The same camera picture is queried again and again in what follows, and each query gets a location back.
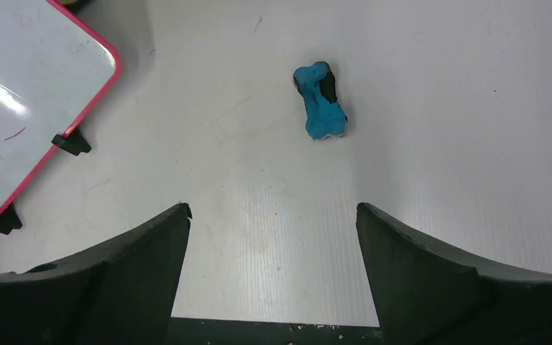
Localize blue black eraser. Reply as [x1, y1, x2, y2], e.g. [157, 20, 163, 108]
[293, 61, 348, 141]

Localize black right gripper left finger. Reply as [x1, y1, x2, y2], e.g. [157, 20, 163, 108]
[0, 203, 192, 344]

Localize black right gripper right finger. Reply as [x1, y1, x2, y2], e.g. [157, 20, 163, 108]
[356, 203, 552, 344]

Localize pink framed whiteboard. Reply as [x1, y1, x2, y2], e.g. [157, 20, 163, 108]
[0, 1, 121, 235]

